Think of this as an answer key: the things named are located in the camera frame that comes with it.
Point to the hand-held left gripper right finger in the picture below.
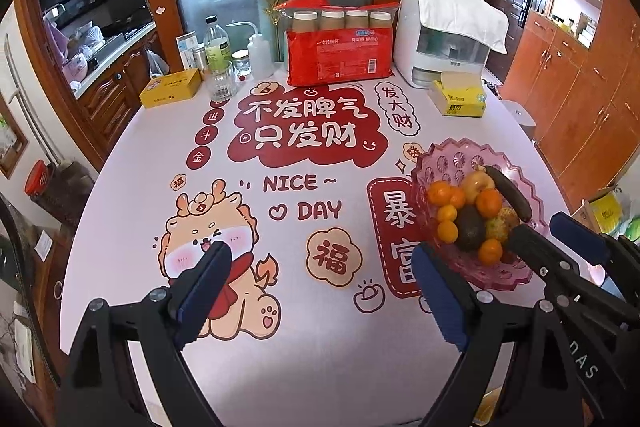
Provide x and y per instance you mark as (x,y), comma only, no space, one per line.
(440,302)

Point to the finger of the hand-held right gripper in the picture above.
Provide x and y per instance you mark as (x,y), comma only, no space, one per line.
(575,232)
(535,249)

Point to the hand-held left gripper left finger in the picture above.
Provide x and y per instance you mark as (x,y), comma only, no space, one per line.
(205,292)

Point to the yellow spotted pear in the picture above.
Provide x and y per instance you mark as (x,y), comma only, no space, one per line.
(502,224)

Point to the orange mandarin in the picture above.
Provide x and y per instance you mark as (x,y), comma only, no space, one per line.
(447,232)
(490,252)
(440,194)
(446,213)
(457,198)
(489,202)

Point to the dark overripe banana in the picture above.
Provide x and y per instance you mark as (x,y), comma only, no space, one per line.
(515,197)

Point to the dark green avocado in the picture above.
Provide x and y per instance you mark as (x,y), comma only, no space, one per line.
(471,229)

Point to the red apple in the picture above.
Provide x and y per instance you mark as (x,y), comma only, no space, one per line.
(475,184)

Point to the pink plastic fruit bowl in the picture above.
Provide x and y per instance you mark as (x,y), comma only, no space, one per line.
(450,162)

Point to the brown cardboard box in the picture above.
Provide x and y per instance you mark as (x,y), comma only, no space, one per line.
(582,212)

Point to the yellow green package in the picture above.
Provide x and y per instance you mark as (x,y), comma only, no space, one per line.
(607,207)

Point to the wooden sideboard cabinet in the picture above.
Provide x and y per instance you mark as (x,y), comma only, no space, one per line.
(575,97)

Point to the yellow tissue box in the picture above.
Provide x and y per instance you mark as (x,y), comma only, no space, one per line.
(460,107)

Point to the yellow cardboard box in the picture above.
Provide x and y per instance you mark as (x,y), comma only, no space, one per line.
(167,92)

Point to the red lidded container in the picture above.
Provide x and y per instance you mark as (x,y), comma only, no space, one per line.
(37,174)

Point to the clear glass cup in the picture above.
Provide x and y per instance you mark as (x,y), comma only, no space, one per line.
(220,87)

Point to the wooden kitchen base cabinet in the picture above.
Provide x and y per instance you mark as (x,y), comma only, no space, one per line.
(110,102)

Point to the small glass jar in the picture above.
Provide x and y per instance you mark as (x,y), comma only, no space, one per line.
(241,67)

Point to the white countertop dispenser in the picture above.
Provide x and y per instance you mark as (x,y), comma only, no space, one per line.
(407,57)

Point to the small white carton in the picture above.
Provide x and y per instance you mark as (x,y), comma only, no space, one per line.
(187,52)

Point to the white squeeze wash bottle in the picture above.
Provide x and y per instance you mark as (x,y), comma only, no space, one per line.
(260,57)

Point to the clear bottle with green label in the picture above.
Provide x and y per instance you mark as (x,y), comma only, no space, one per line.
(217,49)

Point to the white cloth cover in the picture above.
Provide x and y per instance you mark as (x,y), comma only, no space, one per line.
(460,17)

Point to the wooden framed board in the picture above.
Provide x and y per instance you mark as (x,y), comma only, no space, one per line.
(10,137)

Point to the red paper cup package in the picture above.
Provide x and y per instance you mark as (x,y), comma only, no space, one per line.
(340,62)

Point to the pink plastic bag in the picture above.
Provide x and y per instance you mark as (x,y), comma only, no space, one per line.
(62,44)

